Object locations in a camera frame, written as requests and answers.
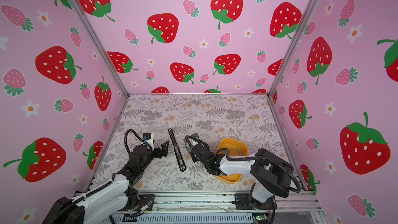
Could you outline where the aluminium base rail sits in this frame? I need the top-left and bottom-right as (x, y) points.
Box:
(115, 190), (322, 215)

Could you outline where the black long stapler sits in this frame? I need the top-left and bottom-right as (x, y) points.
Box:
(168, 128), (187, 172)

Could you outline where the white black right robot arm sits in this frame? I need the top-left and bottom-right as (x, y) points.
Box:
(184, 135), (302, 203)

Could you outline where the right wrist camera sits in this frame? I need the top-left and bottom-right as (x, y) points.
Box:
(187, 133), (201, 148)

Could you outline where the yellow plastic tray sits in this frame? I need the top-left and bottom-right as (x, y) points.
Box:
(217, 138), (248, 184)

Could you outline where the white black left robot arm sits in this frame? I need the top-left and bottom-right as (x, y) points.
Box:
(43, 129), (170, 224)

